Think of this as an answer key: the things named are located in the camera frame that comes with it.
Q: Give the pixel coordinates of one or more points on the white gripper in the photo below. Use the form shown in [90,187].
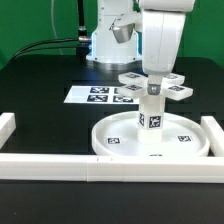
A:
[162,26]

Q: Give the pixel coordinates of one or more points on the white cross-shaped table base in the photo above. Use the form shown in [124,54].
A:
[135,86]

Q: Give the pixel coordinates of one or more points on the white round table top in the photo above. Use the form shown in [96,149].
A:
[116,135]

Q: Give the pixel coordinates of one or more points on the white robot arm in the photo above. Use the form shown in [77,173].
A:
[105,50]

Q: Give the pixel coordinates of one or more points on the white marker sheet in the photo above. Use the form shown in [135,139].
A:
[97,95]

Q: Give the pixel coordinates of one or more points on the white right fence bar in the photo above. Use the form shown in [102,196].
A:
[215,134]

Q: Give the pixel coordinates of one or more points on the white left fence bar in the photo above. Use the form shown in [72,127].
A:
[7,127]

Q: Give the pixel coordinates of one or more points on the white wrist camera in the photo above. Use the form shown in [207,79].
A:
[123,26]

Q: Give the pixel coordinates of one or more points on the black post with connector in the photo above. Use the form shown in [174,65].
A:
[84,41]

